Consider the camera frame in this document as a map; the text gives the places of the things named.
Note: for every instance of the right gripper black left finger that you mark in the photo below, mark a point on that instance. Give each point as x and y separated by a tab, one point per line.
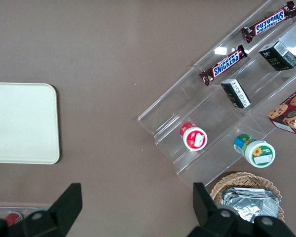
64	209

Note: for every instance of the clear acrylic stepped shelf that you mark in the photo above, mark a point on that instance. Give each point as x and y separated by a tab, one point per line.
172	106

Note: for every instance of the light wicker basket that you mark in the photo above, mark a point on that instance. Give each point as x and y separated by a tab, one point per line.
236	179

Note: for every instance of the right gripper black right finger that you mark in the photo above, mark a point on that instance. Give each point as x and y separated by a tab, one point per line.
207	217

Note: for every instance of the red chocolate chip cookie box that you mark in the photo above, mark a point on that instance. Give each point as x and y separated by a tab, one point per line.
291	111

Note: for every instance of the Snickers chocolate bar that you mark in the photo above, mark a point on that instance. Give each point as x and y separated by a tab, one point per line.
224	64
269	22

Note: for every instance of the clear acrylic bottle rack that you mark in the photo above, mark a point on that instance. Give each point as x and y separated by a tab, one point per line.
17	210

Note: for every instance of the green lidded jar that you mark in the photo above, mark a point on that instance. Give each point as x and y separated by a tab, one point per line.
259	153

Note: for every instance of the cream rectangular tray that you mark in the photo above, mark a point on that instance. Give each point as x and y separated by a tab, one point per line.
22	123

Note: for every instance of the small dark green box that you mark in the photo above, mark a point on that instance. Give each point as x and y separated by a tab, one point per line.
277	56
236	95

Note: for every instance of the red cola bottle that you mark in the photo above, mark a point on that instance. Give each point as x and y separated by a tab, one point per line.
12	217

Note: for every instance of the silver foil packets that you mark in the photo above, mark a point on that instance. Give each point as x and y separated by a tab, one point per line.
249	205

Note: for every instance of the red lidded jar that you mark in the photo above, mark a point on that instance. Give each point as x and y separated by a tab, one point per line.
195	139

